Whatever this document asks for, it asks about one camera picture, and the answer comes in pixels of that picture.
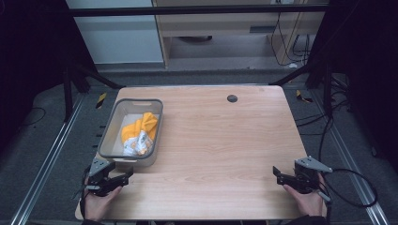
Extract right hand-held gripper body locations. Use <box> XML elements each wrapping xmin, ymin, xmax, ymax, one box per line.
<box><xmin>292</xmin><ymin>156</ymin><xmax>334</xmax><ymax>195</ymax></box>

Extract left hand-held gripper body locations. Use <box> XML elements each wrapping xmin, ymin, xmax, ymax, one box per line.
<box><xmin>84</xmin><ymin>157</ymin><xmax>117</xmax><ymax>198</ymax></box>

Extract person's right hand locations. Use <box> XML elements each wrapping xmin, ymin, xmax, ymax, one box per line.
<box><xmin>283</xmin><ymin>172</ymin><xmax>327</xmax><ymax>218</ymax></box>

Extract person's left hand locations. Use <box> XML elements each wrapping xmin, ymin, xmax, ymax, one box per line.
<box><xmin>84</xmin><ymin>185</ymin><xmax>123</xmax><ymax>222</ymax></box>

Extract grey plastic basket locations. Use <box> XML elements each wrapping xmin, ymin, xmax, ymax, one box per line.
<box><xmin>97</xmin><ymin>97</ymin><xmax>164</xmax><ymax>167</ymax></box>

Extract orange and white cloth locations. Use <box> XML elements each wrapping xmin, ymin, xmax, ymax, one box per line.
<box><xmin>120</xmin><ymin>112</ymin><xmax>160</xmax><ymax>157</ymax></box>

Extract yellow and black tape marker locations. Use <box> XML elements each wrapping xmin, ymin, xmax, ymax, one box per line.
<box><xmin>95</xmin><ymin>91</ymin><xmax>108</xmax><ymax>111</ymax></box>
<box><xmin>295</xmin><ymin>89</ymin><xmax>314</xmax><ymax>104</ymax></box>

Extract black metal stand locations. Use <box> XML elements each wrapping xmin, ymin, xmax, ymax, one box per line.
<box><xmin>61</xmin><ymin>60</ymin><xmax>127</xmax><ymax>124</ymax></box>
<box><xmin>268</xmin><ymin>60</ymin><xmax>335</xmax><ymax>120</ymax></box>

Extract black curtain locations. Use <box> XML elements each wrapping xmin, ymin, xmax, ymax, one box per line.
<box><xmin>304</xmin><ymin>0</ymin><xmax>398</xmax><ymax>176</ymax></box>
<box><xmin>0</xmin><ymin>0</ymin><xmax>98</xmax><ymax>158</ymax></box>

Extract white cabinet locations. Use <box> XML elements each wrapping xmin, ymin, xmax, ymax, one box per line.
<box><xmin>65</xmin><ymin>0</ymin><xmax>165</xmax><ymax>66</ymax></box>

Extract light wooden desk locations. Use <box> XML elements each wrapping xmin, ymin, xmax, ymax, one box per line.
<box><xmin>151</xmin><ymin>0</ymin><xmax>330</xmax><ymax>69</ymax></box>

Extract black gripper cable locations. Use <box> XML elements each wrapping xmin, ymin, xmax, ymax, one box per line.
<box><xmin>72</xmin><ymin>166</ymin><xmax>92</xmax><ymax>221</ymax></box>
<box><xmin>317</xmin><ymin>168</ymin><xmax>379</xmax><ymax>217</ymax></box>

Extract aluminium floor rail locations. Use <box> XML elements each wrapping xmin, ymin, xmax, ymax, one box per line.
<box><xmin>311</xmin><ymin>88</ymin><xmax>390</xmax><ymax>225</ymax></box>
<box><xmin>8</xmin><ymin>93</ymin><xmax>86</xmax><ymax>225</ymax></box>

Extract black floor cables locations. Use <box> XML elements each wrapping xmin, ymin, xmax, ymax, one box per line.
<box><xmin>294</xmin><ymin>74</ymin><xmax>353</xmax><ymax>163</ymax></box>

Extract thin black floor cable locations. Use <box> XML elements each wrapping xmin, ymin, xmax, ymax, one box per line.
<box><xmin>18</xmin><ymin>106</ymin><xmax>48</xmax><ymax>129</ymax></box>

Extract black hanging cables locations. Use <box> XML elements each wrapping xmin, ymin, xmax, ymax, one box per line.
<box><xmin>269</xmin><ymin>11</ymin><xmax>312</xmax><ymax>68</ymax></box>

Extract black horizontal frame bar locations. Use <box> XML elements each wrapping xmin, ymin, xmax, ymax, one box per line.
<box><xmin>66</xmin><ymin>3</ymin><xmax>330</xmax><ymax>18</ymax></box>

